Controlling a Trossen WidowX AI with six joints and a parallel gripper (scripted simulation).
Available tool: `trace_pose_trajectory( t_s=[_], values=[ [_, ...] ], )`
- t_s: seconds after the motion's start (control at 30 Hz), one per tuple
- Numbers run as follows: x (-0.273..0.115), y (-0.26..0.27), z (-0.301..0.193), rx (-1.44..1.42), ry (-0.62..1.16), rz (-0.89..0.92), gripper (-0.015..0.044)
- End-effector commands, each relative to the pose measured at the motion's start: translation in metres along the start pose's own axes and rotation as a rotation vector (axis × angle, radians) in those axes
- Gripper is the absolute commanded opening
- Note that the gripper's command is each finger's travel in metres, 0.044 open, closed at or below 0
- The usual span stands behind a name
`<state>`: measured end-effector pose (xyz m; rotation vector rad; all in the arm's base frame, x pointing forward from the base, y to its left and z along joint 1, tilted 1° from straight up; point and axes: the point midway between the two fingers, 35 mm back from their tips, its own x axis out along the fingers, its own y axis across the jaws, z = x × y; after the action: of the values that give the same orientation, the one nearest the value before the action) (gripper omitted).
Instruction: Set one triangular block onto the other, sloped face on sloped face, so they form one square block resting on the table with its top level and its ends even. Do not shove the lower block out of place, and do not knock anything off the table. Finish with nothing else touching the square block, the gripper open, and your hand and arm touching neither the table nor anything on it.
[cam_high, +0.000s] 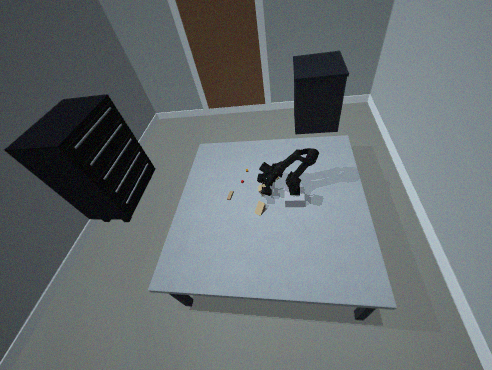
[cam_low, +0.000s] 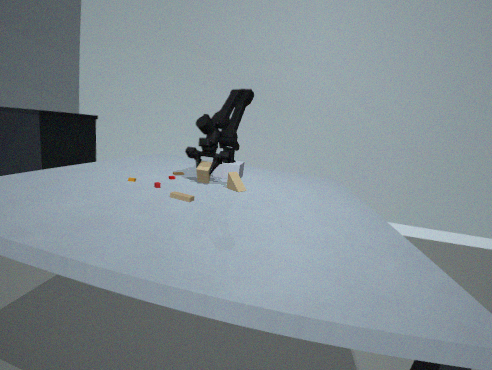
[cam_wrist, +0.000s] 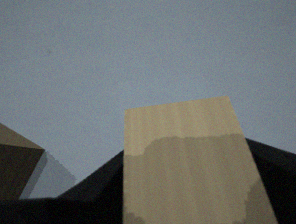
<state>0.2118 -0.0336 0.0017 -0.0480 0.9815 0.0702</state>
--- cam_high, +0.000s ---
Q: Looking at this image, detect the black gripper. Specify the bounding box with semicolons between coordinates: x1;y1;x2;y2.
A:
261;172;275;196

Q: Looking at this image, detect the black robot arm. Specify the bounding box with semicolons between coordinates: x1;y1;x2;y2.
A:
257;148;319;195

